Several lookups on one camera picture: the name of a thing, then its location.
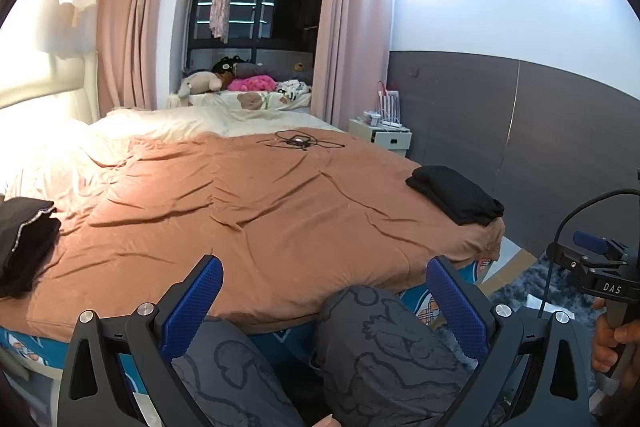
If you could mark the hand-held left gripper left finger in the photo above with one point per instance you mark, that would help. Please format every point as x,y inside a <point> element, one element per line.
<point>195,307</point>

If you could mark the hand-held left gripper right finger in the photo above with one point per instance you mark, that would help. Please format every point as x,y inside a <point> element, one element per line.
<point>457,307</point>

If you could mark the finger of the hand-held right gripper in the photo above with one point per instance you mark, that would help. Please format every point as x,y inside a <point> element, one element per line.
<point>590,241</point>

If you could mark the black pants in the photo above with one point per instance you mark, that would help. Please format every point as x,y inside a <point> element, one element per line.
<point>455,197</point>

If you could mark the person's right hand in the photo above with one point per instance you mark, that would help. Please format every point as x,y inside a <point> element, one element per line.
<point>607,338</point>

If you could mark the person's left leg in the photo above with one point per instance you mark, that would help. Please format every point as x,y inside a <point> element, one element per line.
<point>225,377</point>

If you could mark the person's legs grey patterned trousers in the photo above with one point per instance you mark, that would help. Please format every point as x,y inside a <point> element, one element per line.
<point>380,347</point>

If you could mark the orange-brown blanket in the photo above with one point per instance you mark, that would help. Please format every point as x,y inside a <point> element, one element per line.
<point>250,217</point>

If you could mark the blue printed bed sheet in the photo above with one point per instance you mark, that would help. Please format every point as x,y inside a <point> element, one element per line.
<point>20,341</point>

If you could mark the dark clothes pile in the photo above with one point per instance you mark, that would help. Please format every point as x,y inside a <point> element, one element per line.
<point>25,247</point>

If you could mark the white nightstand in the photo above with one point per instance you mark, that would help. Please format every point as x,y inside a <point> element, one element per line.
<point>385,138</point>

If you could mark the cream bed sheet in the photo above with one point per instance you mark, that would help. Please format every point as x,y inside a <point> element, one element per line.
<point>175,122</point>

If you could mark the white power strip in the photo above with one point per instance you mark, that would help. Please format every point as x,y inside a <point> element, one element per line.
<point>393,125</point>

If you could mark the grey elephant plush toy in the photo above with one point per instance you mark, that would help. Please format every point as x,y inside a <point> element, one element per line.
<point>200,84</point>

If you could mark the pink plush toy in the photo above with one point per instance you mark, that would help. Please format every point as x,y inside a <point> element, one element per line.
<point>252,83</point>

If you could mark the black and white plush toy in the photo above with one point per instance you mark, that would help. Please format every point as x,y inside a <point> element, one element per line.
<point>292,90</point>

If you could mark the grey pillow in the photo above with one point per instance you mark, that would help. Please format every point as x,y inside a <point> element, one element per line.
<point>260,70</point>

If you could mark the cream padded headboard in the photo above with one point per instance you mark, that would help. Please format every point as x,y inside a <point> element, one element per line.
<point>40,107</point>

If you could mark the floral hanging garment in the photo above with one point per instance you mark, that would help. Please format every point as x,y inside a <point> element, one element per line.
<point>221,2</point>

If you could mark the dark window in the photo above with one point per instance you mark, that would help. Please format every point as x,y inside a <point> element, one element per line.
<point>265,7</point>

